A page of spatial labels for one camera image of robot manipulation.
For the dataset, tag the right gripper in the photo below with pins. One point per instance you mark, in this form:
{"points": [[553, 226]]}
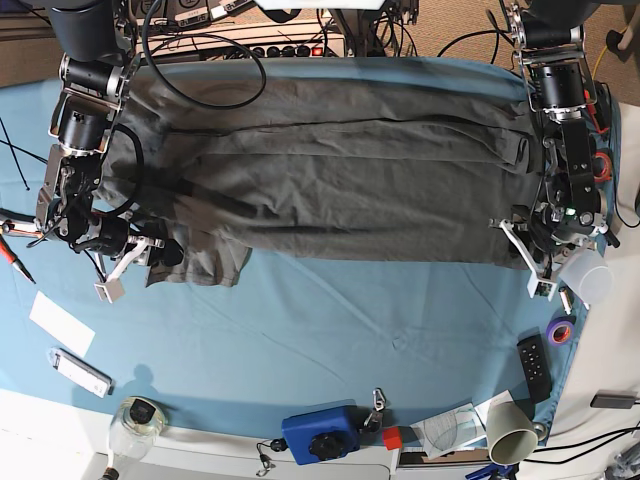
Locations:
{"points": [[110, 237]]}

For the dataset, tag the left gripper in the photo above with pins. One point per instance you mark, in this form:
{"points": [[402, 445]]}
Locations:
{"points": [[544, 237]]}

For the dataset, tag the translucent plastic cup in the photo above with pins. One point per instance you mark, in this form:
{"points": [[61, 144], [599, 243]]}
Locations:
{"points": [[587, 274]]}

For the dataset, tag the grey T-shirt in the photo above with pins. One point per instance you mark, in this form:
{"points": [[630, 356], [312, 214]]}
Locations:
{"points": [[339, 170]]}

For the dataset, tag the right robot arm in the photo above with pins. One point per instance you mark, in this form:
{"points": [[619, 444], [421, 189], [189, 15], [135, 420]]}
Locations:
{"points": [[100, 58]]}

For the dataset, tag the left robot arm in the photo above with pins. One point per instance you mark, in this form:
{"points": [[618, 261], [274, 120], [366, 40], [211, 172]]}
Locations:
{"points": [[548, 39]]}

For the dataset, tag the black white marker pen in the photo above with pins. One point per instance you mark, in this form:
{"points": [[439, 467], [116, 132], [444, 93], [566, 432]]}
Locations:
{"points": [[611, 238]]}

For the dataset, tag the red tape roll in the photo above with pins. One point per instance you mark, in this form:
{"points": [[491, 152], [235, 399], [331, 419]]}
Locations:
{"points": [[602, 167]]}

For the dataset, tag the small white battery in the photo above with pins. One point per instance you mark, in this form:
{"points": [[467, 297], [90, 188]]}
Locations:
{"points": [[566, 299]]}

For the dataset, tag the purple tape roll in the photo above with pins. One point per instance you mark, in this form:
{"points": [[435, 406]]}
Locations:
{"points": [[560, 330]]}

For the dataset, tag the orange black tool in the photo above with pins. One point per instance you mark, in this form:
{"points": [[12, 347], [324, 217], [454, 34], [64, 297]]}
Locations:
{"points": [[599, 109]]}

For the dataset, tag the black remote control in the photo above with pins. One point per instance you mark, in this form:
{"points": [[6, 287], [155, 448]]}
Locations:
{"points": [[535, 367]]}

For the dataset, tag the white paper card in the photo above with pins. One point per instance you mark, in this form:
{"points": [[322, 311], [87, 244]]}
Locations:
{"points": [[61, 325]]}

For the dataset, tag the orange white utility knife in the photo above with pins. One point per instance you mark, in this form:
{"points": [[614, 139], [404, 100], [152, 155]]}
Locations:
{"points": [[18, 225]]}

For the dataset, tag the blue table cloth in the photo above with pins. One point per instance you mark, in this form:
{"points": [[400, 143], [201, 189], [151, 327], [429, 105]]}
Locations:
{"points": [[294, 334]]}

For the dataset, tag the white packaged stick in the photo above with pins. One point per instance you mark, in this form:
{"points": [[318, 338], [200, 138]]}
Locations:
{"points": [[80, 373]]}

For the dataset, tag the clear glass jar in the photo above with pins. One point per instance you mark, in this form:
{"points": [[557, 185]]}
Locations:
{"points": [[134, 429]]}

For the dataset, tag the printed paper sheet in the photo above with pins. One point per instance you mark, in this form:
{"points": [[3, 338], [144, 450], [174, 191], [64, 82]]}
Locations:
{"points": [[456, 429]]}

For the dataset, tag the blue box with knob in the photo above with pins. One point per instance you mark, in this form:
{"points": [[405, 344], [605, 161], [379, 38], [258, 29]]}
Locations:
{"points": [[321, 436]]}

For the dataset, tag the black power strip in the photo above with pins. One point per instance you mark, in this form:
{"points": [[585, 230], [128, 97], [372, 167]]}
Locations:
{"points": [[294, 51]]}

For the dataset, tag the silver carabiner clip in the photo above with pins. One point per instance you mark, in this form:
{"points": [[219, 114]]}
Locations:
{"points": [[379, 400]]}

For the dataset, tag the small red cube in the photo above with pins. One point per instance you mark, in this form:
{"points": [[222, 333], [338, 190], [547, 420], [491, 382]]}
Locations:
{"points": [[392, 438]]}

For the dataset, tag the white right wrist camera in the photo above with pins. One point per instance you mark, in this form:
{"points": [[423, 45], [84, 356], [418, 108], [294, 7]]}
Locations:
{"points": [[110, 291]]}

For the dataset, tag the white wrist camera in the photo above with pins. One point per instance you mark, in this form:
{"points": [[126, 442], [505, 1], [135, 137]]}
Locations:
{"points": [[110, 291], [542, 288]]}

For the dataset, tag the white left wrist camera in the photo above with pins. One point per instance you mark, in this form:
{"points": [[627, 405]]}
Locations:
{"points": [[542, 288]]}

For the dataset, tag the red handled pliers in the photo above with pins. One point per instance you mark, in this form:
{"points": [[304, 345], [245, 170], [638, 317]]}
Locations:
{"points": [[14, 260]]}

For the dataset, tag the black cable ties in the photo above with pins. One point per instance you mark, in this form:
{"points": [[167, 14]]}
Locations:
{"points": [[15, 150]]}

